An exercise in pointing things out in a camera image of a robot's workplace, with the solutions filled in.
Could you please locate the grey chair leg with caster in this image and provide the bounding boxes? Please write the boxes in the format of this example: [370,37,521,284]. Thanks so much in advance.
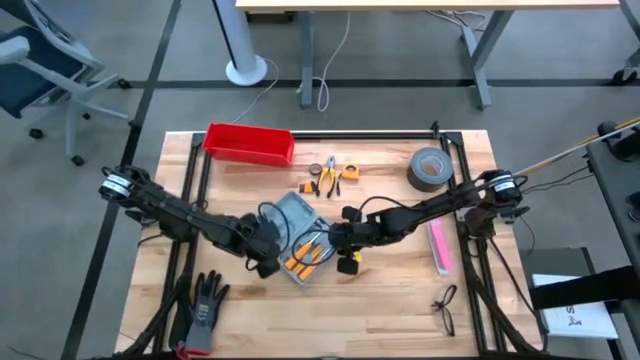
[612,0,640,86]

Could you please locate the black diagonal frame brace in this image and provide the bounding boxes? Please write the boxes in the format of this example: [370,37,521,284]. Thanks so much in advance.
[119,272,201,359]
[464,249,547,356]

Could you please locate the red plastic bin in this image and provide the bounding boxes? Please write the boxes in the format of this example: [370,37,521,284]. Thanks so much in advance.
[202,122,296,169]

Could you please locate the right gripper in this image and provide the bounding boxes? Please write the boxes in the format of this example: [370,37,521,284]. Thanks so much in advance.
[327,206,396,276]

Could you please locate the yellow handled pliers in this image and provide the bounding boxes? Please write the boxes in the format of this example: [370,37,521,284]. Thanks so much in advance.
[316,154,339,200]

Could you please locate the pink white sanding block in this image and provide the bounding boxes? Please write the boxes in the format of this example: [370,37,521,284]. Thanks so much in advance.
[427,218,455,277]

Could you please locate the yellow white rod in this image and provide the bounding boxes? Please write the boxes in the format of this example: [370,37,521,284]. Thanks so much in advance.
[514,117,640,176]

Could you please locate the white printed paper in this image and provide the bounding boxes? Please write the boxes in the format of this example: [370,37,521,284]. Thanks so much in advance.
[531,273,620,340]

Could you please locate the black flat bar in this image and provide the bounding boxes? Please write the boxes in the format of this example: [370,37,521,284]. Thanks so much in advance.
[528,264,640,311]

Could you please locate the grey duct tape roll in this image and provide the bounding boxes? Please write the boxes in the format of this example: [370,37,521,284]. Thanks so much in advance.
[406,146,455,194]

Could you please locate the grey floor box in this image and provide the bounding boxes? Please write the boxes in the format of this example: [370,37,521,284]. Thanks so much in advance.
[519,247,601,281]

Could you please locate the dark framed eyeglasses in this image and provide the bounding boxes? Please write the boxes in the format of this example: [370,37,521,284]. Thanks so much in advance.
[431,284,459,338]

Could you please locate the grey plastic tool case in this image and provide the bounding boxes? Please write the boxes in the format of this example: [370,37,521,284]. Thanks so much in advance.
[258,191,337,287]

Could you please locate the black left wrist camera cable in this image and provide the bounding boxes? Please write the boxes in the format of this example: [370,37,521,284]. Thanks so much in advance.
[257,201,292,257]

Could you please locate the white floor cable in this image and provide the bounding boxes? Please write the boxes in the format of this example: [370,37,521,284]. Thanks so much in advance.
[297,10,351,114]

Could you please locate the black aluminium table frame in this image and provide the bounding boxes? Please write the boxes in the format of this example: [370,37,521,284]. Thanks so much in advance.
[164,119,494,359]

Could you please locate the pole with round white base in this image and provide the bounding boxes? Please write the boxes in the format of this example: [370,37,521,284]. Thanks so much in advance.
[212,0,269,87]

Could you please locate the grey blue office chair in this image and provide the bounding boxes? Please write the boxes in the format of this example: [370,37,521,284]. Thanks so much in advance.
[0,0,130,167]

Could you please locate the yellow tape measure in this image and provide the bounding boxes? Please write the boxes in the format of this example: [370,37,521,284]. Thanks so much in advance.
[335,162,361,197]

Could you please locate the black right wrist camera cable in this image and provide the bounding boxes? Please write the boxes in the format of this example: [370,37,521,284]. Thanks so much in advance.
[291,195,404,267]

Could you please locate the orange round object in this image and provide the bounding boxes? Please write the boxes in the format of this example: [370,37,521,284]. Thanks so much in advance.
[298,259,327,282]

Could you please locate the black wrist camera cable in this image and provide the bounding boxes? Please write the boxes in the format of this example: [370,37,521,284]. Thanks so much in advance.
[291,195,404,267]
[257,201,292,257]

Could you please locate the black grey work glove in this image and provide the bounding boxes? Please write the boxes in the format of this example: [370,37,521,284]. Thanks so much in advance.
[175,270,231,359]

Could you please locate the wooden desk with grey legs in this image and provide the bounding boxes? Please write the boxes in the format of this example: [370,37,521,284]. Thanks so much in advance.
[234,0,621,111]

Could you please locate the black cart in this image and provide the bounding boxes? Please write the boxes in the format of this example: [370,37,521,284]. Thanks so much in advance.
[584,119,640,281]

